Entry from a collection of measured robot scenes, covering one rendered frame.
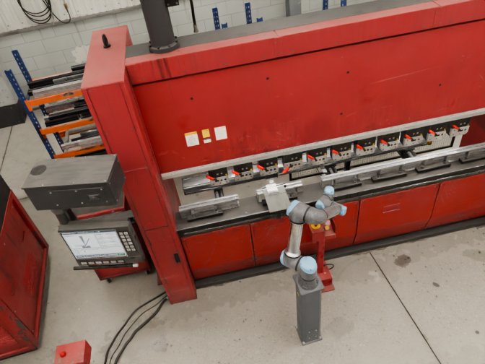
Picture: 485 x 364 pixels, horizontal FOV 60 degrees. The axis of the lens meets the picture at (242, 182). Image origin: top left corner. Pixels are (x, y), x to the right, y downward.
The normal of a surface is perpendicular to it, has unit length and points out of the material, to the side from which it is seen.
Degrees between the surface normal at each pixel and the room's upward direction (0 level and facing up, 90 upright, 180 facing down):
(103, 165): 0
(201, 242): 90
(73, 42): 90
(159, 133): 90
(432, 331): 0
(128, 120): 90
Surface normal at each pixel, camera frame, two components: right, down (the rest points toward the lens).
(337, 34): 0.18, 0.65
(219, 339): -0.11, -0.73
